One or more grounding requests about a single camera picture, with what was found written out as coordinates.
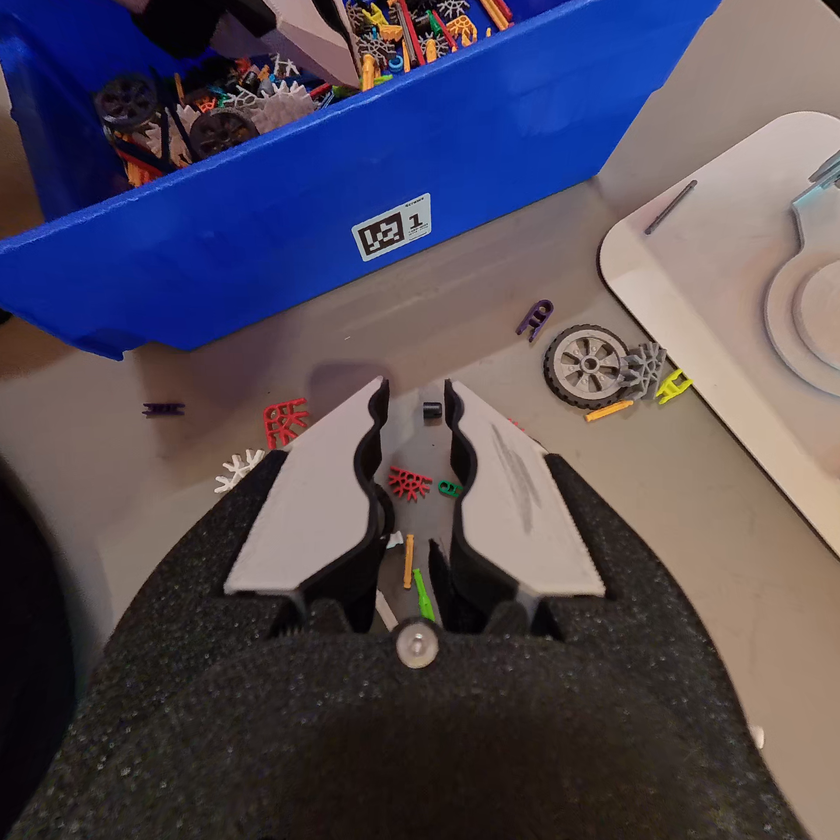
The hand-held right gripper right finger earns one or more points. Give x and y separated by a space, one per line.
525 518

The dark purple toy connector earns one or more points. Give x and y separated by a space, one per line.
164 409

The green toy clip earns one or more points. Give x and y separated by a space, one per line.
449 489

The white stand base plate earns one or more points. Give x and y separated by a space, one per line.
722 295

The orange short toy rod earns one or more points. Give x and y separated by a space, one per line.
409 561

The black toy tyre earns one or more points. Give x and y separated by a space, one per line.
387 508

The small black toy spacer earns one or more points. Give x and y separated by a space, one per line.
432 411

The grey thin toy rod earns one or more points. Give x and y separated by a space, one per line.
670 207

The grey toy wheel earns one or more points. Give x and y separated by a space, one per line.
584 364

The small red toy connector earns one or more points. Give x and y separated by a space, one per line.
410 484

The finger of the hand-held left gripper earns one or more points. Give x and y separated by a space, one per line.
308 52
346 26

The pile of colourful toy pieces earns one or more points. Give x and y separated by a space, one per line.
229 105

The red fan toy connector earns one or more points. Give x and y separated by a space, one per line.
282 423

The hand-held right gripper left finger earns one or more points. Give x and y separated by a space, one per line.
302 518

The green toy rod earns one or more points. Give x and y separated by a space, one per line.
423 594

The grey snowflake toy connector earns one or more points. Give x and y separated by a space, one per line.
643 371

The yellow toy clip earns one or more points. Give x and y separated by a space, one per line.
673 387

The blue plastic bin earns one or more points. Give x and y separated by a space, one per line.
262 229

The yellow toy rod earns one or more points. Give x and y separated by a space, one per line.
609 411

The white snowflake toy connector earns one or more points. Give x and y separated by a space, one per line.
239 469

